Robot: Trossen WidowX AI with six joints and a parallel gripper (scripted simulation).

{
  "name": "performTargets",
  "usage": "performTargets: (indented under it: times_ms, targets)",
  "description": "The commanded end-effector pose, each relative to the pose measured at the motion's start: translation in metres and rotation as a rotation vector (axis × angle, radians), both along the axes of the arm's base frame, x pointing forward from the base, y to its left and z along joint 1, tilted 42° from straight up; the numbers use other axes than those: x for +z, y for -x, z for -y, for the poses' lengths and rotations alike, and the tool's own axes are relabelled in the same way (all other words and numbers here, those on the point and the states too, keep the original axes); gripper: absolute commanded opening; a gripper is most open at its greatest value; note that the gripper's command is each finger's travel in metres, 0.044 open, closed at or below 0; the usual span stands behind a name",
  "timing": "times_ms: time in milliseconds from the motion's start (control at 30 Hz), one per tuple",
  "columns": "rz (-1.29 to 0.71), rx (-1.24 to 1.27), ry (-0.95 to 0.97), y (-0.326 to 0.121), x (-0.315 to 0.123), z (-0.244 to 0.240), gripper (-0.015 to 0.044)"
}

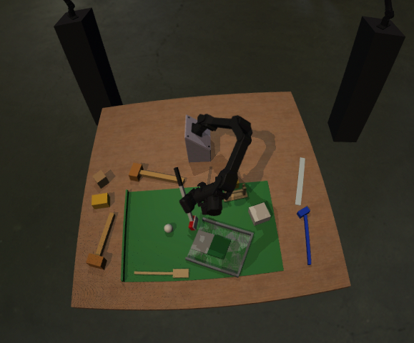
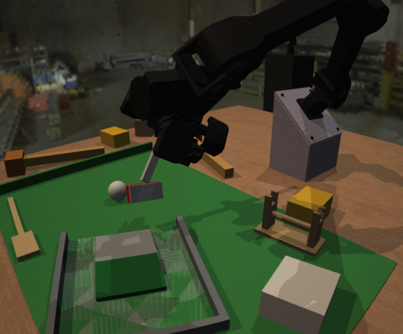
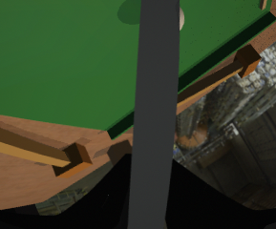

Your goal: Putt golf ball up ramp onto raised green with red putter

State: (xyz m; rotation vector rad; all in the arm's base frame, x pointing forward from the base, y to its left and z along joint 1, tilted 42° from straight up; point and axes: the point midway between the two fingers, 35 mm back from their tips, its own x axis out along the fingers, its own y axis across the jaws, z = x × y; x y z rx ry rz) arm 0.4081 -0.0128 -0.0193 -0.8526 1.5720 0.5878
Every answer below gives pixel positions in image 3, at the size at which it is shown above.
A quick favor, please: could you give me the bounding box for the green mat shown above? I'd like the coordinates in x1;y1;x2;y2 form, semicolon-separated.
0;0;271;130

